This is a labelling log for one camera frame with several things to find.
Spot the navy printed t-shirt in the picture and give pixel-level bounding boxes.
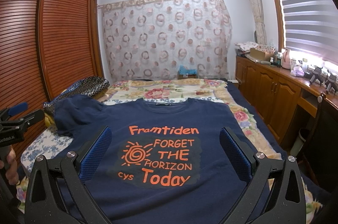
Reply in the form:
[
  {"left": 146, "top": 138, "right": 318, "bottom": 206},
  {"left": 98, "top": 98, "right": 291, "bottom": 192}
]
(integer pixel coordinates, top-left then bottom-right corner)
[{"left": 55, "top": 95, "right": 249, "bottom": 223}]

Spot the person left hand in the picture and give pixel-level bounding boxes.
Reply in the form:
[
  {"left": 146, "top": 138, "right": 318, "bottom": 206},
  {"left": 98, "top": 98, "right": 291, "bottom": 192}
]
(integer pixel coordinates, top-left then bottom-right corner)
[{"left": 6, "top": 147, "right": 19, "bottom": 185}]

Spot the dark patterned folded cloth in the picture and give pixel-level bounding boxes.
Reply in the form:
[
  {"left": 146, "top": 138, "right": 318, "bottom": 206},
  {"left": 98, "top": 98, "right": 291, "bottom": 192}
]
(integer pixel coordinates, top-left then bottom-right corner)
[{"left": 43, "top": 76, "right": 109, "bottom": 116}]

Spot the wooden sideboard cabinet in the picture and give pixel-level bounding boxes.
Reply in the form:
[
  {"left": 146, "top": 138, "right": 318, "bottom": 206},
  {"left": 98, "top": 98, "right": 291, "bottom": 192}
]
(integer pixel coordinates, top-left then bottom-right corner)
[{"left": 236, "top": 56, "right": 337, "bottom": 148}]

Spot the red louvered wardrobe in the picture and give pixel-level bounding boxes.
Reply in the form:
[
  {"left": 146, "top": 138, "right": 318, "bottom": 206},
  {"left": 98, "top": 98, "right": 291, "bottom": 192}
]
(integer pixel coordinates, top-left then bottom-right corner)
[{"left": 0, "top": 0, "right": 104, "bottom": 161}]

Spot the pink kettle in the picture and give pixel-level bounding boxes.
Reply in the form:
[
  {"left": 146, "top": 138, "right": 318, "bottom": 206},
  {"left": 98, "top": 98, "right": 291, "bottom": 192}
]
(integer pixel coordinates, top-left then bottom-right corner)
[{"left": 281, "top": 49, "right": 290, "bottom": 70}]

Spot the cardboard box on cabinet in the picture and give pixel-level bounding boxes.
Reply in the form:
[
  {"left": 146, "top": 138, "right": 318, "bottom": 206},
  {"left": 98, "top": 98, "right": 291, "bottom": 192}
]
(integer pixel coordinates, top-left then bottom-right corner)
[{"left": 248, "top": 48, "right": 274, "bottom": 62}]

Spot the floral bed blanket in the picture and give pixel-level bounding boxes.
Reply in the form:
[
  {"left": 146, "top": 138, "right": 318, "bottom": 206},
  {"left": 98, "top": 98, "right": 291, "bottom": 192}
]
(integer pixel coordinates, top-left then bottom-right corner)
[{"left": 15, "top": 78, "right": 331, "bottom": 224}]

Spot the blue item at bedhead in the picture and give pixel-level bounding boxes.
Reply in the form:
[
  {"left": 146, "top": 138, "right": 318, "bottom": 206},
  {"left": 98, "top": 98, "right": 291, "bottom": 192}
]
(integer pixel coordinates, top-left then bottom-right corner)
[{"left": 178, "top": 65, "right": 198, "bottom": 79}]

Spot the pink circle pattern curtain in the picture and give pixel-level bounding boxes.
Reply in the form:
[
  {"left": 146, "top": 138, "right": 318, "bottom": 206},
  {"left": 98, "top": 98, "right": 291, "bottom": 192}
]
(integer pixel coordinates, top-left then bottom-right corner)
[{"left": 100, "top": 0, "right": 232, "bottom": 81}]

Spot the striped window blind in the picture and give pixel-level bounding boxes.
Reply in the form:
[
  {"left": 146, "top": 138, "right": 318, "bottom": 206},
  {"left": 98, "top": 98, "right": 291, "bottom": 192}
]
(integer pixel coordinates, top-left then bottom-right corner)
[{"left": 280, "top": 0, "right": 337, "bottom": 64}]

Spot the tied beige curtain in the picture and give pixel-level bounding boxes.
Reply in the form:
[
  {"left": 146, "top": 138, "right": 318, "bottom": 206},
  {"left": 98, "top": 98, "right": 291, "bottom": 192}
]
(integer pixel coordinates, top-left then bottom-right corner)
[{"left": 249, "top": 0, "right": 267, "bottom": 45}]

